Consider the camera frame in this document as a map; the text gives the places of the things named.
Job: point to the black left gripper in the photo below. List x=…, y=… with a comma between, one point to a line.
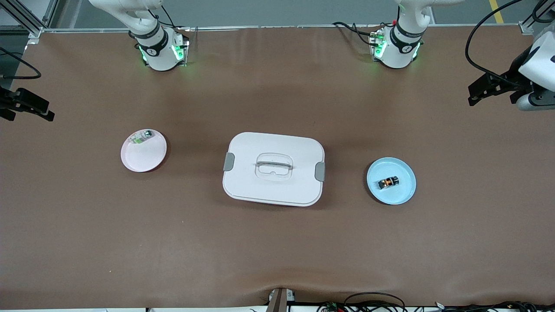
x=515, y=72

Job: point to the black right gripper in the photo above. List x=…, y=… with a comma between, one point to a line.
x=5, y=103

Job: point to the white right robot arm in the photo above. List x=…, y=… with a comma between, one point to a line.
x=160, y=56

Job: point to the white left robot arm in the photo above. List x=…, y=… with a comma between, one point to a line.
x=401, y=54

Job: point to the pink round plate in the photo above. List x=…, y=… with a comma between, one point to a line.
x=145, y=158

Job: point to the blue round plate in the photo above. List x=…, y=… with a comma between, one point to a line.
x=396, y=195

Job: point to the grey box latch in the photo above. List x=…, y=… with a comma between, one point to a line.
x=229, y=161
x=320, y=171

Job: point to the white lidded storage box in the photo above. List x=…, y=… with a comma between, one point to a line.
x=273, y=190

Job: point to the aluminium frame post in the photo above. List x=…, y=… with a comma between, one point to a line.
x=527, y=28
x=34, y=31

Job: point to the green switch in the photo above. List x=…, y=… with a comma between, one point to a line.
x=143, y=137

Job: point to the clear table edge rail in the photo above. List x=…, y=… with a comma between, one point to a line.
x=282, y=27

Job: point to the metal table edge bracket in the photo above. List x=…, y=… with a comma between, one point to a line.
x=279, y=301

